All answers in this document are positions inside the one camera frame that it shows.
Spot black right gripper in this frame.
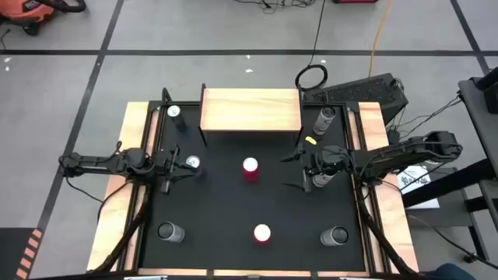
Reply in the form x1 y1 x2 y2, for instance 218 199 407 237
279 142 353 194

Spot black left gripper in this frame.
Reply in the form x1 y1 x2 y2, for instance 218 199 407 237
153 144 198 194

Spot teal white slim can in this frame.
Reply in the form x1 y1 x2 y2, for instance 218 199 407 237
184 154 204 180

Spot Celsius Peach Vibe can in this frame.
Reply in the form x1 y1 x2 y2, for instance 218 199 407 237
312 173 335 189

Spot red Coca-Cola can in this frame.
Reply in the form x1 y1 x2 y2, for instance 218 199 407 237
241 156 261 184
252 223 272 247

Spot white slim Celsius can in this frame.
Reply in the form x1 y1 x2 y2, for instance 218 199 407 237
156 221 187 243
319 226 350 247

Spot wooden shelf black legs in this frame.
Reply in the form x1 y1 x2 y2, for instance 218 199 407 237
198 83 305 148

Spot white yellow Celsius can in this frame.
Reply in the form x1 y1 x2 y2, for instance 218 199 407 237
313 106 337 136

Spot dark blue slim can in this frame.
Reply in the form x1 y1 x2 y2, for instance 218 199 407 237
166 104 188 133

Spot black table mat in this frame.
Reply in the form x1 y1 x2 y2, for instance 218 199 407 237
139 104 367 273

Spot black power adapter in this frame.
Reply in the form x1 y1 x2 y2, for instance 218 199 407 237
387 128 402 147

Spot white printed paper sheet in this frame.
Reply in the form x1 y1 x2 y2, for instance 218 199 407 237
396 165 441 210

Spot black metal stand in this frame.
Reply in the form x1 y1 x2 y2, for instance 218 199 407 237
402 158 498 258

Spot black mat orange stripes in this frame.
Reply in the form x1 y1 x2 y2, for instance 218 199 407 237
0 227 44 280

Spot dark blue rounded object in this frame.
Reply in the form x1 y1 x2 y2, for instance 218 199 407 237
422 263 478 280

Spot orange shop vacuum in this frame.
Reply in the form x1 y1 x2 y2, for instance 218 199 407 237
0 0 58 37

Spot black aluminium table frame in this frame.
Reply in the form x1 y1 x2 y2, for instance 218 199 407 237
87 87 420 280

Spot black coiled floor cable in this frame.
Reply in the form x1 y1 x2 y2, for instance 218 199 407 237
294 0 330 93

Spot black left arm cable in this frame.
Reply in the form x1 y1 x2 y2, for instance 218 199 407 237
58 155 135 225

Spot black computer cables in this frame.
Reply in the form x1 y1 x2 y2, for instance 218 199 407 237
384 77 465 134

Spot yellow floor cable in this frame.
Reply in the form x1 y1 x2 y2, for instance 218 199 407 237
367 0 392 79

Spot tangled black floor cables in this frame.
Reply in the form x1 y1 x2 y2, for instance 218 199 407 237
233 0 317 15

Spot black vacuum hose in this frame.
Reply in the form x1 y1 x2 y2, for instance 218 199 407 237
37 0 87 13

